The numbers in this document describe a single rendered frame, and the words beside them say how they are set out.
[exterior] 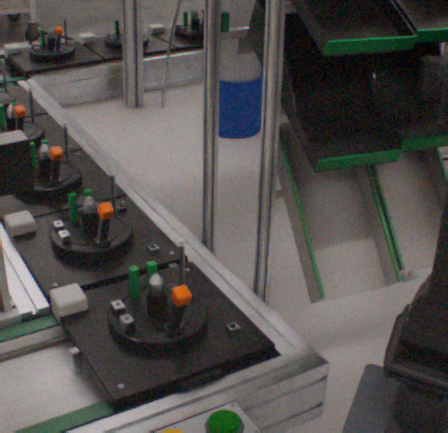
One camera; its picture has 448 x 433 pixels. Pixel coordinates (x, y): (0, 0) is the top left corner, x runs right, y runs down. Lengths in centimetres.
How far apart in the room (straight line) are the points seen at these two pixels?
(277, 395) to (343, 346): 24
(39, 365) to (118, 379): 16
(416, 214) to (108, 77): 122
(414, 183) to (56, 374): 63
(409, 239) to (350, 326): 18
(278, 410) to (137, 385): 20
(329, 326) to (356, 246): 18
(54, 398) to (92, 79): 130
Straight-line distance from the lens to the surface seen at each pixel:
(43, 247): 123
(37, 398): 102
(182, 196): 160
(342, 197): 112
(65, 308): 106
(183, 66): 227
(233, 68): 184
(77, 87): 214
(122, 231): 122
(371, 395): 81
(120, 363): 98
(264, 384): 96
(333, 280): 108
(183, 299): 92
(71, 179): 141
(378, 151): 103
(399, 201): 119
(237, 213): 154
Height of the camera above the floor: 160
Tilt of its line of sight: 29 degrees down
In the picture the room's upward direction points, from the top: 1 degrees clockwise
